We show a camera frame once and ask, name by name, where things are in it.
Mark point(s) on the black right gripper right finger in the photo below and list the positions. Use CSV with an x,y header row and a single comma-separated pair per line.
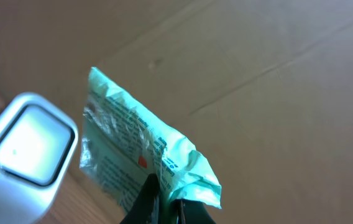
x,y
191,212

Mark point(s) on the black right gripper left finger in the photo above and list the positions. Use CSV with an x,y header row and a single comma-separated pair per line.
x,y
146,207

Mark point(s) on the teal snack packet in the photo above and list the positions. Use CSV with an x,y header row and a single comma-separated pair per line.
x,y
123,142

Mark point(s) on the white barcode scanner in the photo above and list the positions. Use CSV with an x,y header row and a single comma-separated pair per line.
x,y
37,142

